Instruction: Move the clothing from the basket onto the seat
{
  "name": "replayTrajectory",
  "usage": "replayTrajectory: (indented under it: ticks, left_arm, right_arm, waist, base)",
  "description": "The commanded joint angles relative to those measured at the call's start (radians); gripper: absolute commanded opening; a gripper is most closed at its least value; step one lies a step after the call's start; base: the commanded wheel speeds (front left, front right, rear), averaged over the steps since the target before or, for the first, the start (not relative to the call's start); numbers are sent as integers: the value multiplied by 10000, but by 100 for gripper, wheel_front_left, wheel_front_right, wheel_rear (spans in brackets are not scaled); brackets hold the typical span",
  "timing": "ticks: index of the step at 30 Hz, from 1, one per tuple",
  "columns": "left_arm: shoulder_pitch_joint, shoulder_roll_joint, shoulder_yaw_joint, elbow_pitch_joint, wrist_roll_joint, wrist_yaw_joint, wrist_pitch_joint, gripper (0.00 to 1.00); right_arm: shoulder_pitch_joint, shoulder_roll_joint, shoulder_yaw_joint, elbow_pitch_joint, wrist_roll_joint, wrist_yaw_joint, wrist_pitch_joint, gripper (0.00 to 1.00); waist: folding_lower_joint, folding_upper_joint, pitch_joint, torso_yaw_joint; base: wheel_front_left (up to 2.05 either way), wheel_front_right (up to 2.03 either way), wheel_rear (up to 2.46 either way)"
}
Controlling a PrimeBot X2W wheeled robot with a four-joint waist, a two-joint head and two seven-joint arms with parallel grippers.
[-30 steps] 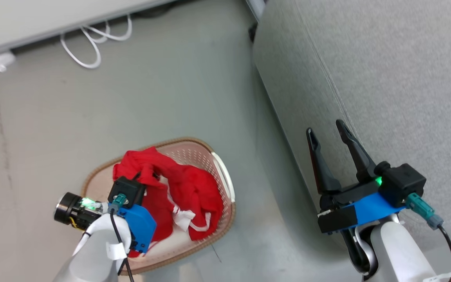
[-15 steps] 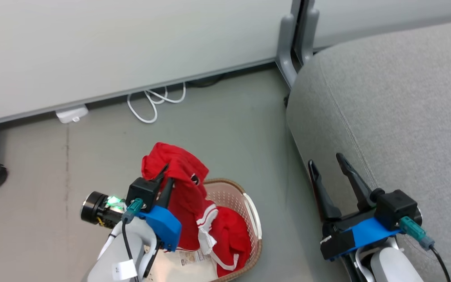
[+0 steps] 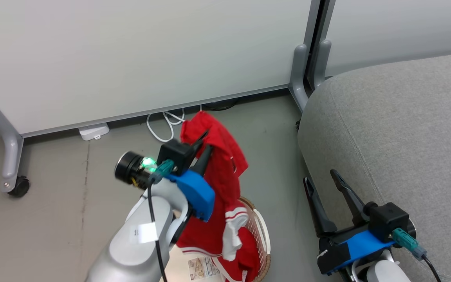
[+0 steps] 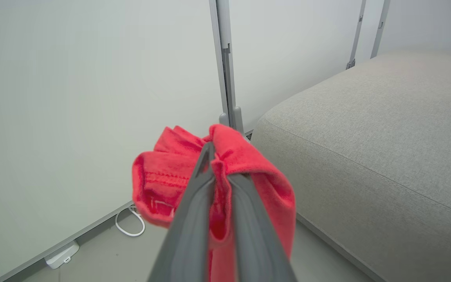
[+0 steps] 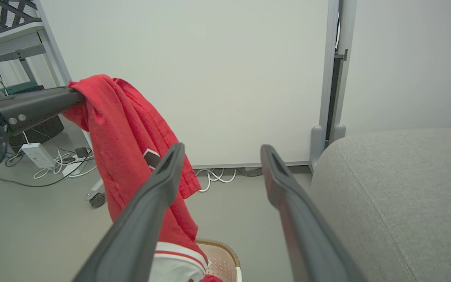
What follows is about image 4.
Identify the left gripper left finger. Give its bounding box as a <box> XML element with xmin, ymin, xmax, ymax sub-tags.
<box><xmin>147</xmin><ymin>141</ymin><xmax>216</xmax><ymax>282</ymax></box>

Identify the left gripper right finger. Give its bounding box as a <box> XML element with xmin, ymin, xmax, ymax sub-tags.
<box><xmin>227</xmin><ymin>174</ymin><xmax>298</xmax><ymax>282</ymax></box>

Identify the red garment with white label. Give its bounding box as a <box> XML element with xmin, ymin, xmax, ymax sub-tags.
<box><xmin>132</xmin><ymin>124</ymin><xmax>296</xmax><ymax>282</ymax></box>

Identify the grey fabric sofa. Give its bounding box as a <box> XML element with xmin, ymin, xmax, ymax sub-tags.
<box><xmin>250</xmin><ymin>50</ymin><xmax>451</xmax><ymax>282</ymax></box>

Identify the white power adapter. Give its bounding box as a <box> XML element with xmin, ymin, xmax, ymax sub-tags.
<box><xmin>45</xmin><ymin>240</ymin><xmax>80</xmax><ymax>269</ymax></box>

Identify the white looped cable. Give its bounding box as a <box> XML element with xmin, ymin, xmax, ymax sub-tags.
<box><xmin>115</xmin><ymin>206</ymin><xmax>146</xmax><ymax>237</ymax></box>

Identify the grey partition bottom rail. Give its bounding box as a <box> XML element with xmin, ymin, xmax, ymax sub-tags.
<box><xmin>0</xmin><ymin>201</ymin><xmax>135</xmax><ymax>282</ymax></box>

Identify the thin grey partition post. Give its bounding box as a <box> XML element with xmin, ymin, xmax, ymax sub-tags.
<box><xmin>370</xmin><ymin>0</ymin><xmax>391</xmax><ymax>59</ymax></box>
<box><xmin>346</xmin><ymin>0</ymin><xmax>367</xmax><ymax>70</ymax></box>

